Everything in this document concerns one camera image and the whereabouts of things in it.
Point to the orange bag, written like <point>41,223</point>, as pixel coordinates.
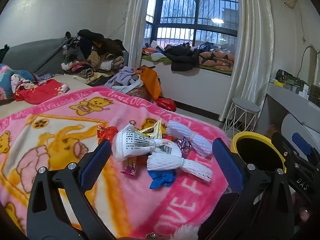
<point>151,80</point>

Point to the white printed plastic bag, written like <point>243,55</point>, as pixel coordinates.
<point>132,142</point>

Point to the white foam fruit net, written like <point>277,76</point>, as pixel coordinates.
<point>165,162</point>
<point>197,142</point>

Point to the pile of clothes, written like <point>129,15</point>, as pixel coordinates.
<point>95,47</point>

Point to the dark bag with green print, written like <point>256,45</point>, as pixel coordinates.
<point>290,77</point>

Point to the small white cloth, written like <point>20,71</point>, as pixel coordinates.
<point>157,55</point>

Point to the dark blue cloth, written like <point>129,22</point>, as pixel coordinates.
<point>205,46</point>

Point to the white chair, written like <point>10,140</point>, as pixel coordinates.
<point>292,127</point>

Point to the white fluffy cloth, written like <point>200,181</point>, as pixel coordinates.
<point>185,231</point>

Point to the pink floral bag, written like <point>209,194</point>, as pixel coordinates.
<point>142,91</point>

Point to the person's right hand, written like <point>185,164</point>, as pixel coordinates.
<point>303,213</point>

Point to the red plastic bag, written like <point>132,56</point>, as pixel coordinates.
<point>165,102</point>

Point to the red candy tube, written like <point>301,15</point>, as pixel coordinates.
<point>168,137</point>

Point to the red blanket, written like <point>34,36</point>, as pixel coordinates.
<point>40,92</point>

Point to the yellow trash bin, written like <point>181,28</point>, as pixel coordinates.
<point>240,136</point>

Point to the white desk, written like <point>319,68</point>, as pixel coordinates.
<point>282,95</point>

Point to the gold and white wrapper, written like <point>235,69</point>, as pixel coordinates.
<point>156,128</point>

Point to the orange and magenta snack bar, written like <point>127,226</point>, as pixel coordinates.
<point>130,167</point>

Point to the barred window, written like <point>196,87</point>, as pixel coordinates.
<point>197,27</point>

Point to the black jacket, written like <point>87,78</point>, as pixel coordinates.
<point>180,57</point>

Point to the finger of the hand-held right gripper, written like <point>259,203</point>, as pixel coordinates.
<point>301,146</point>

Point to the grey headboard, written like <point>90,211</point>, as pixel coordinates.
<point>30,55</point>

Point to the white arched mirror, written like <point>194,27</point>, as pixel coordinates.
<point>306,52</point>

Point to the lilac cloth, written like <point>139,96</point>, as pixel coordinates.
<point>122,76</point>

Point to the beige bed sheet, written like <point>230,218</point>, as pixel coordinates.
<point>72,82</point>

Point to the cream curtain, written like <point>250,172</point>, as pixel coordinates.
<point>250,42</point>
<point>140,17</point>

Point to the red snack wrapper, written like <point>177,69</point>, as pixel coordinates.
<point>108,132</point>

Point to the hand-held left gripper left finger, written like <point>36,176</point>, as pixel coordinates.
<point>96,160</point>

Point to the pink printed bear blanket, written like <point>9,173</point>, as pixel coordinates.
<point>150,205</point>

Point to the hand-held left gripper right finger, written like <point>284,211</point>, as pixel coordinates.
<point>227,165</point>

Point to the orange patterned quilt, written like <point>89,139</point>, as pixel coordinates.
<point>215,58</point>

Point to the purple foil wrapper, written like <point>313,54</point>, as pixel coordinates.
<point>184,146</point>

